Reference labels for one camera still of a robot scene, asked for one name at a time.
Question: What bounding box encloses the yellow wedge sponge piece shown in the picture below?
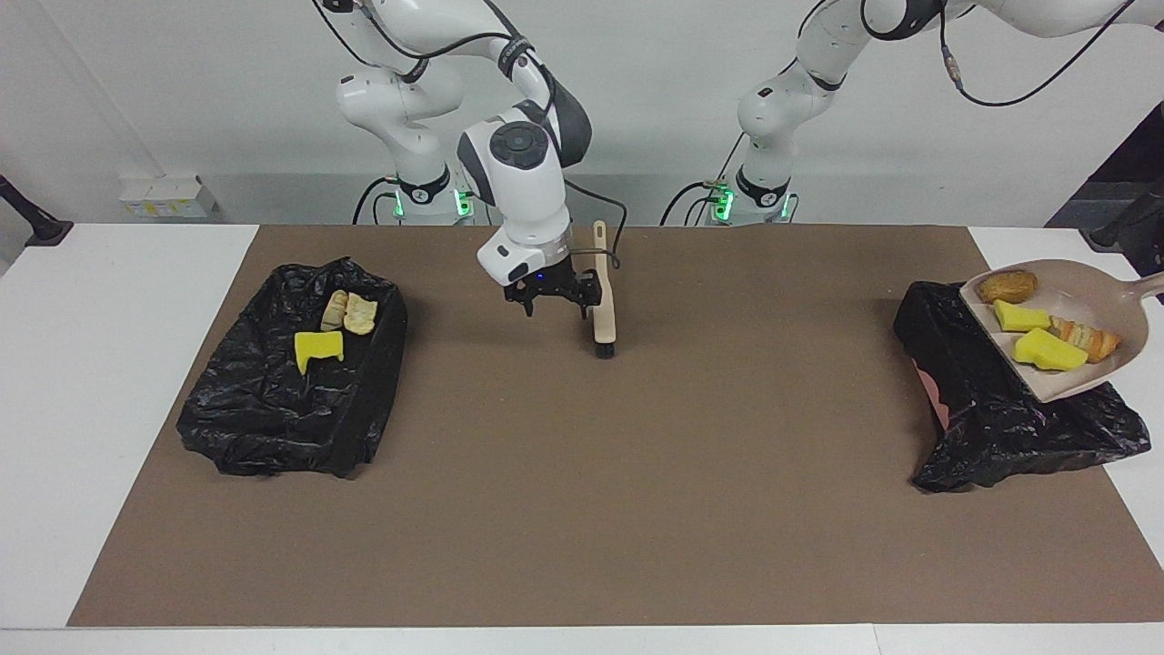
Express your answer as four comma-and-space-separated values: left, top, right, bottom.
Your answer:
992, 299, 1052, 333

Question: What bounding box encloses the black bag lined pink bin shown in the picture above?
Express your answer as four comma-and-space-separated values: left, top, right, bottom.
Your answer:
893, 277, 1152, 493

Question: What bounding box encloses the dark background panel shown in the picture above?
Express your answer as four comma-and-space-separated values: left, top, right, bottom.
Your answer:
1046, 100, 1164, 306

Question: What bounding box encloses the beige plastic dustpan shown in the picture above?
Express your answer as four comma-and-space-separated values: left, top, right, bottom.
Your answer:
960, 258, 1164, 404

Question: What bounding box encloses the beige hand brush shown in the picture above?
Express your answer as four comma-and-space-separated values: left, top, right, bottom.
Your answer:
590, 220, 620, 359

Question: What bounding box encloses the black left base cable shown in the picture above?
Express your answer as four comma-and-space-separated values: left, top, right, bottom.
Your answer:
659, 177, 724, 227

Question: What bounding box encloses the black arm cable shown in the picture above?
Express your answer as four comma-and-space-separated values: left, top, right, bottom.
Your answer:
309, 0, 628, 269
939, 0, 1138, 108

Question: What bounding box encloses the brown table mat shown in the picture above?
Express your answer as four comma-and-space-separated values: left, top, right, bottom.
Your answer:
68, 225, 1164, 628

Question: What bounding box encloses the yellow notched sponge piece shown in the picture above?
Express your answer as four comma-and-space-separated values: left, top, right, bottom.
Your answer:
294, 330, 346, 376

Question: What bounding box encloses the black right base cable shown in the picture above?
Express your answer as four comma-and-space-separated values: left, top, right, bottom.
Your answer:
353, 177, 394, 226

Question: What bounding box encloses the black base cable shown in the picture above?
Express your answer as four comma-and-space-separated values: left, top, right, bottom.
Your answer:
353, 177, 394, 226
659, 177, 724, 227

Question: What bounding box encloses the white wall socket box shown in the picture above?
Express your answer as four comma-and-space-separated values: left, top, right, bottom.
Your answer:
118, 176, 219, 219

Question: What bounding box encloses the brown toy bread roll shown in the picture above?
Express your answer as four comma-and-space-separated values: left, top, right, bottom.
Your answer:
977, 269, 1039, 306

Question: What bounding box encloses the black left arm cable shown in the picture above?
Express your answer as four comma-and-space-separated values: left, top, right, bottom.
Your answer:
939, 0, 1138, 108

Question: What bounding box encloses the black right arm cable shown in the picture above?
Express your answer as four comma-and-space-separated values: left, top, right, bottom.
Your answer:
309, 0, 628, 269

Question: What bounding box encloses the black stand foot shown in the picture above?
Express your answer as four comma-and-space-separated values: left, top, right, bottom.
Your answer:
0, 173, 74, 248
1080, 186, 1164, 251

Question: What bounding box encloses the yellow rounded sponge piece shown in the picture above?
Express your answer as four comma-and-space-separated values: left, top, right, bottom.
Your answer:
1014, 327, 1089, 372

